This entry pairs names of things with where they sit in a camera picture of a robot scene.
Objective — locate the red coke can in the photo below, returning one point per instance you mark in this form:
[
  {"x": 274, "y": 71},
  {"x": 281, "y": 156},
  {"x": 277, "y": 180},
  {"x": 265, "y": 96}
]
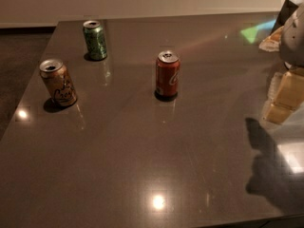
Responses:
[{"x": 168, "y": 67}]

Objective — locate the orange La Croix can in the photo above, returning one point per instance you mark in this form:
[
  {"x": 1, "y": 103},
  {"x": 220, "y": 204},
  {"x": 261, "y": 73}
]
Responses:
[{"x": 58, "y": 82}]

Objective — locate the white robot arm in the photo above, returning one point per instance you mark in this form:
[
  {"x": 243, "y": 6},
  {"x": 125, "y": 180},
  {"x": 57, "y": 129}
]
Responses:
[{"x": 287, "y": 36}]

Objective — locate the green soda can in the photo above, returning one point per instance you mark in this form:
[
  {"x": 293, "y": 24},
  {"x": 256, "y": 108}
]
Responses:
[{"x": 95, "y": 40}]

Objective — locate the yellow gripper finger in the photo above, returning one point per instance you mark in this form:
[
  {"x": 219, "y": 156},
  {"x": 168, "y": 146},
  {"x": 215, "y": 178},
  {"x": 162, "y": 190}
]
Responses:
[
  {"x": 287, "y": 89},
  {"x": 275, "y": 114}
]

